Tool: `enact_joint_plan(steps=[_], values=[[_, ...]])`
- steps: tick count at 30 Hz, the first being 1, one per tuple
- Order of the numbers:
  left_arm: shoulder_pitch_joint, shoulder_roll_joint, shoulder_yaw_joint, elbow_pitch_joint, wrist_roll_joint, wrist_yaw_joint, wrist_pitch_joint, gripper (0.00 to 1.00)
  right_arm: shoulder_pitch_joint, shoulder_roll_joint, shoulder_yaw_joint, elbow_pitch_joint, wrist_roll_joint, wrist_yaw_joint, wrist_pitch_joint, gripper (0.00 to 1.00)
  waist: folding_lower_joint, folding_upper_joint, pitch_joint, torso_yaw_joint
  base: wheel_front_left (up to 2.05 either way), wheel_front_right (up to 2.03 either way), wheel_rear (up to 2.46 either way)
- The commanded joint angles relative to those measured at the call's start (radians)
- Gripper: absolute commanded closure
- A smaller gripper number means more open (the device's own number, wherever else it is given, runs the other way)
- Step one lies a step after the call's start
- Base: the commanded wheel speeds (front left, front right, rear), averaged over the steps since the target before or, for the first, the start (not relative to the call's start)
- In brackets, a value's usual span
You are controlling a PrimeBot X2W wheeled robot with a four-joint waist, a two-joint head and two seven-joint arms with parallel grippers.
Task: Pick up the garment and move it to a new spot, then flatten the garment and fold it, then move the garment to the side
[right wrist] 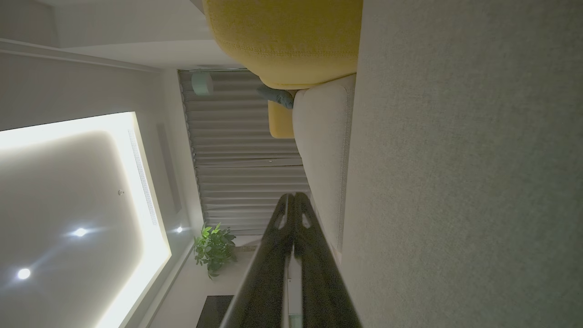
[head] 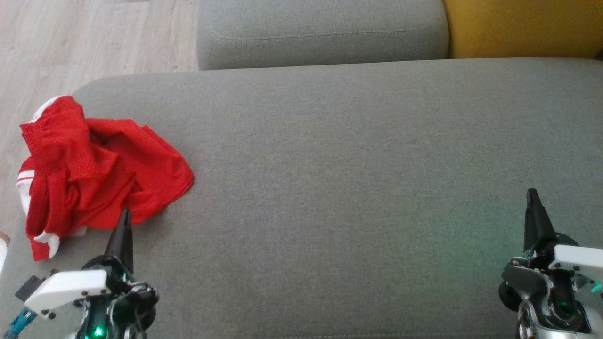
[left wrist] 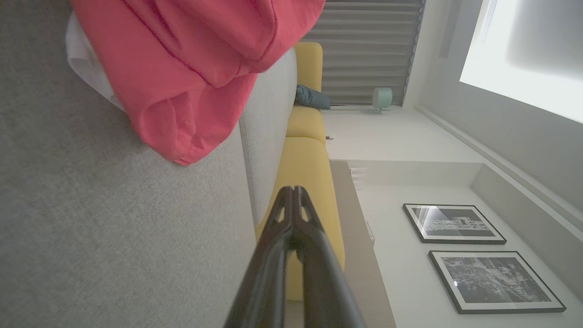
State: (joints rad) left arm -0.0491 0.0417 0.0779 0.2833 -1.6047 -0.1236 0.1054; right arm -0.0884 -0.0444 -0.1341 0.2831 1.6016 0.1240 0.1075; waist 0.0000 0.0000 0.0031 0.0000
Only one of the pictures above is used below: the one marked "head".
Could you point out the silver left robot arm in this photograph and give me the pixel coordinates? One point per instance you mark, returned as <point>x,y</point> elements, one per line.
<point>96,332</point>

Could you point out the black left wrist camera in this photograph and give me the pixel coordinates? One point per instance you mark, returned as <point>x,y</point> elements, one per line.
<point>30,288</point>

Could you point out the grey sofa seat cushion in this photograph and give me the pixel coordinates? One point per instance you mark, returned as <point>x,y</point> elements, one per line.
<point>320,28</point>

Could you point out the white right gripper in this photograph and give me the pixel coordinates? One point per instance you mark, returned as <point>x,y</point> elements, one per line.
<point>541,282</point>

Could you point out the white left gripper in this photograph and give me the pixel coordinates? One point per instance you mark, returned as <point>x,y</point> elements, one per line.
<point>70,287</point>

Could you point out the red white t-shirt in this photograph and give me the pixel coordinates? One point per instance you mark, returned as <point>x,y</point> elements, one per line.
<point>141,169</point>

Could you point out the large grey sofa chaise cushion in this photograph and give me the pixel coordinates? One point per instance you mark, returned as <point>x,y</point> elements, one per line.
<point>353,188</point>

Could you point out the white round object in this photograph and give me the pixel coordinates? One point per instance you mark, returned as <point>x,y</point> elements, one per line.
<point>3,254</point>

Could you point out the yellow sofa backrest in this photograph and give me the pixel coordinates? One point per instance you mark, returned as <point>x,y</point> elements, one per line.
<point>523,26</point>

